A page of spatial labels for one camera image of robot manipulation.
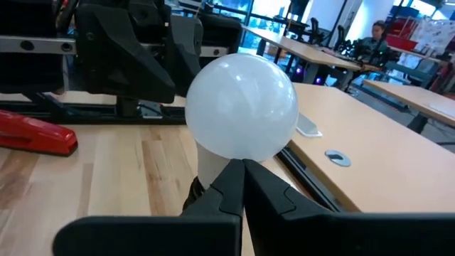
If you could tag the white lightbulb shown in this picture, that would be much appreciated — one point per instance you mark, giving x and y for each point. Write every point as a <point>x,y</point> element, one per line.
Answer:
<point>241,106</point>

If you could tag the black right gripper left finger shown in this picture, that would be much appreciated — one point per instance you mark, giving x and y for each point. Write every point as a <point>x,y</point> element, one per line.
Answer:
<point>160,238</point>

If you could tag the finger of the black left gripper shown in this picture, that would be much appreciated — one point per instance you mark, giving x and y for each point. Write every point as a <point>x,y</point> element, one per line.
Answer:
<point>185,53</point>
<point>113,64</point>

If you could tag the silver desk outlet plate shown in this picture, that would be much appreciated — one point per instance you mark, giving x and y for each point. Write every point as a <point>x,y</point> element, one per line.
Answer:
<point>307,128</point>

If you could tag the red stapler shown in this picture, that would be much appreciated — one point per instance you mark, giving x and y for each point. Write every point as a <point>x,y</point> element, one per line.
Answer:
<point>35,133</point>

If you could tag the black office chair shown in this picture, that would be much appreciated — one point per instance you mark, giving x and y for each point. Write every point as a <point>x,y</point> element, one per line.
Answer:
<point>314,28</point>

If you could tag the person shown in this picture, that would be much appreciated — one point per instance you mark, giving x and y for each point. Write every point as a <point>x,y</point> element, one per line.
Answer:
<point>375,41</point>

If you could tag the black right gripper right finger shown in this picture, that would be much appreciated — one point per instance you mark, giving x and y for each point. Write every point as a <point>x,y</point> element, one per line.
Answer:
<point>337,238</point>

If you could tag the beige office desk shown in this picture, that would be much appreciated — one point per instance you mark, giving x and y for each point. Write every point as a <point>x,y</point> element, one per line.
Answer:
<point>373,142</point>
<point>305,49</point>
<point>419,99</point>

